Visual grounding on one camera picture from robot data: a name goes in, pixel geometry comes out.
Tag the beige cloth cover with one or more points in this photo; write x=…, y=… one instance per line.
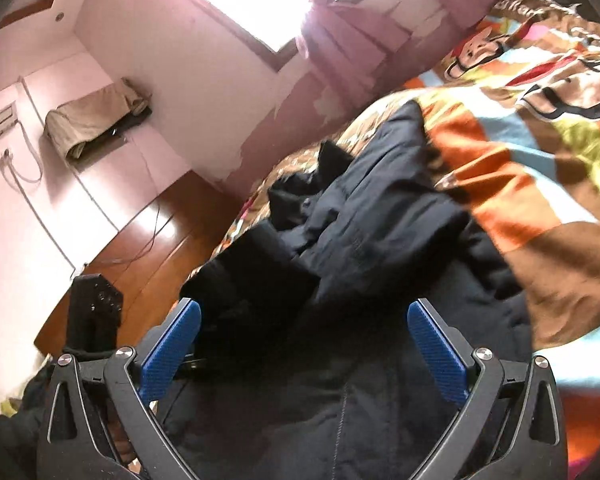
x=87, y=110

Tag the pink curtain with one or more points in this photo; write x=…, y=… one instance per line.
x=350, y=35

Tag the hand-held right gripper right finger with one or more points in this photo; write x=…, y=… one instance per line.
x=437, y=350

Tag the wall air conditioner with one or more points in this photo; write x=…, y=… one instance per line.
x=110, y=137

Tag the dark navy jacket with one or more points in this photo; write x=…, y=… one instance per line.
x=360, y=240

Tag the colourful printed blanket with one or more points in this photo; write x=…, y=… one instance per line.
x=530, y=150

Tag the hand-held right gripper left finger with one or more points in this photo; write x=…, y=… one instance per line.
x=170, y=345

